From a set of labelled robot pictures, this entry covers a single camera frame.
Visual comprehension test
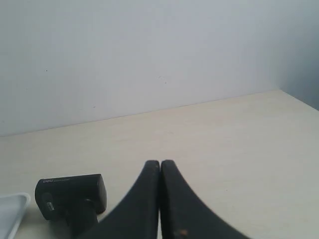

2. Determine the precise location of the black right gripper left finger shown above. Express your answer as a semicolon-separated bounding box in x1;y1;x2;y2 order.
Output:
79;160;160;239

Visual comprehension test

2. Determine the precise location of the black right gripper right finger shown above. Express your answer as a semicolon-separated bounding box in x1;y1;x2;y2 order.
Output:
160;160;247;239

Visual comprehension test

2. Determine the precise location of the black handheld barcode scanner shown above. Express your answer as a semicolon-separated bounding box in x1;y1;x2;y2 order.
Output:
34;174;107;239

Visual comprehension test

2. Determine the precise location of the white plastic tray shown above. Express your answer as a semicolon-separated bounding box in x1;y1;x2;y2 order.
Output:
0;193;30;239

